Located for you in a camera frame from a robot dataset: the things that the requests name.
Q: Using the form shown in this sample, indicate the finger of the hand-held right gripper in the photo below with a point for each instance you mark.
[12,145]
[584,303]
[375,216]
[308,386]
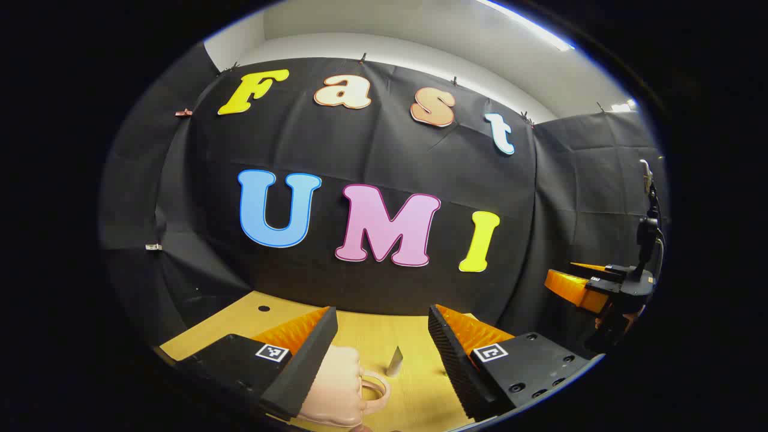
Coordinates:
[603,271]
[573,288]

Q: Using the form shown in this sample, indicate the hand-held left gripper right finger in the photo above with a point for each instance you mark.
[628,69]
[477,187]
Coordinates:
[450,360]

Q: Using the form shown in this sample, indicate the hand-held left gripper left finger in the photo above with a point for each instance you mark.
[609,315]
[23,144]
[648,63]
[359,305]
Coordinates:
[309,360]

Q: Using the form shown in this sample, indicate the white green-capped skincare tube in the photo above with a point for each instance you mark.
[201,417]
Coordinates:
[394,361]

